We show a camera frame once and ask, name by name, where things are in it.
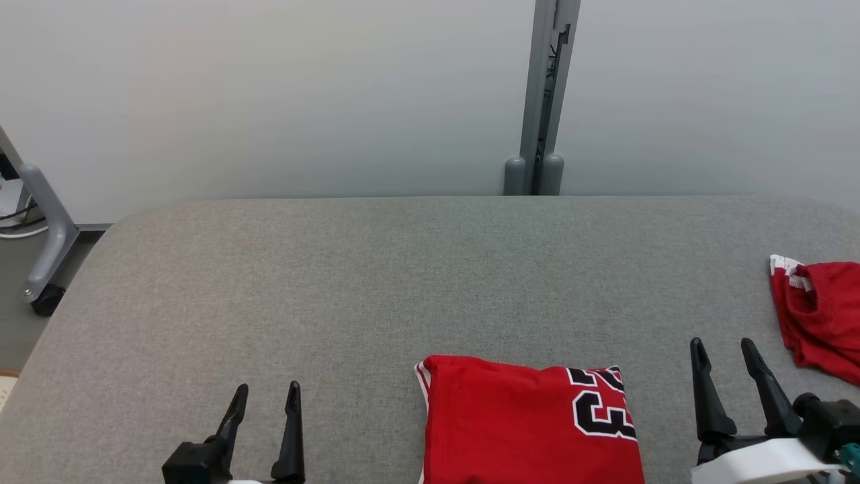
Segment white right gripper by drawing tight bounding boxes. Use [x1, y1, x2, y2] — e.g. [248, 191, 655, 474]
[690, 337, 849, 484]

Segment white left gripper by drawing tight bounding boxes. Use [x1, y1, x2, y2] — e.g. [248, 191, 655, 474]
[214, 381, 305, 484]

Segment red shorts with white stripe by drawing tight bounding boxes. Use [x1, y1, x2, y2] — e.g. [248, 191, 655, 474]
[769, 254, 860, 387]

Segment red jersey with white sleeves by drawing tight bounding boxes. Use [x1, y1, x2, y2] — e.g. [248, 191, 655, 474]
[415, 355, 646, 484]

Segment black caster wheel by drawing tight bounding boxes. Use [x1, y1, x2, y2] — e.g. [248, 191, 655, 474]
[30, 284, 67, 318]

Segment grey curved stand leg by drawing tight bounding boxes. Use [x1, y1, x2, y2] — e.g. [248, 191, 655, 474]
[0, 128, 80, 305]

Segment grey rounded post foot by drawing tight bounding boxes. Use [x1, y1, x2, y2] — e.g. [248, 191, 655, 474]
[541, 154, 565, 196]
[504, 157, 527, 196]

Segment black floor cable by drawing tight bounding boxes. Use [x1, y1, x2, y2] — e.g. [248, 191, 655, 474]
[0, 195, 49, 237]

